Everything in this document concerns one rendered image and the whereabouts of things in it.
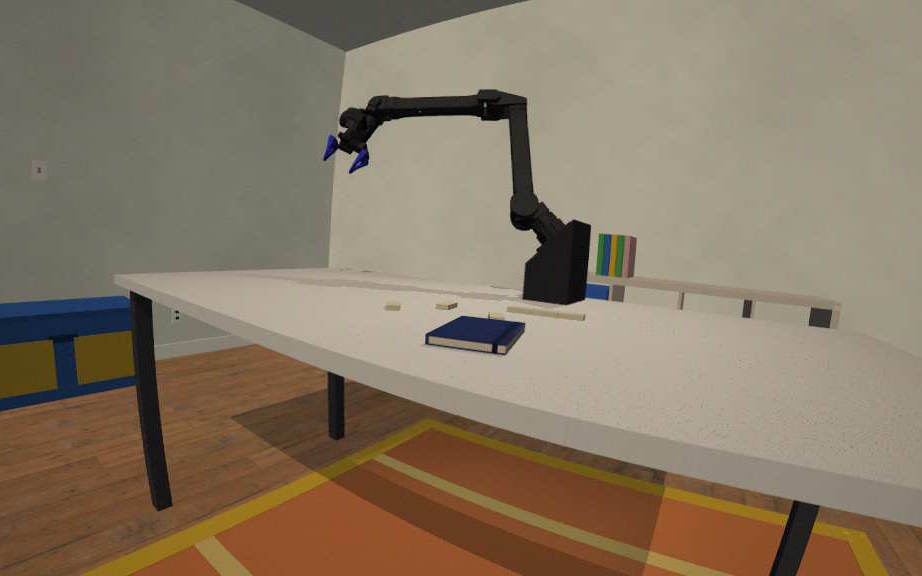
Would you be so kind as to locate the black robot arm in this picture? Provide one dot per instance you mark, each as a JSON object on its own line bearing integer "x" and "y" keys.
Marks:
{"x": 526, "y": 211}

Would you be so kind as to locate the dark blue notebook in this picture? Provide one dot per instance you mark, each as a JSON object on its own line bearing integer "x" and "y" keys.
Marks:
{"x": 477, "y": 334}

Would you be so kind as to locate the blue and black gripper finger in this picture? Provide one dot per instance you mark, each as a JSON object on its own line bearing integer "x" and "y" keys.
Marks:
{"x": 331, "y": 141}
{"x": 364, "y": 162}

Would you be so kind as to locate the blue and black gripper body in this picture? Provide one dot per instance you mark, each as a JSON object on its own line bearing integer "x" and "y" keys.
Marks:
{"x": 350, "y": 143}

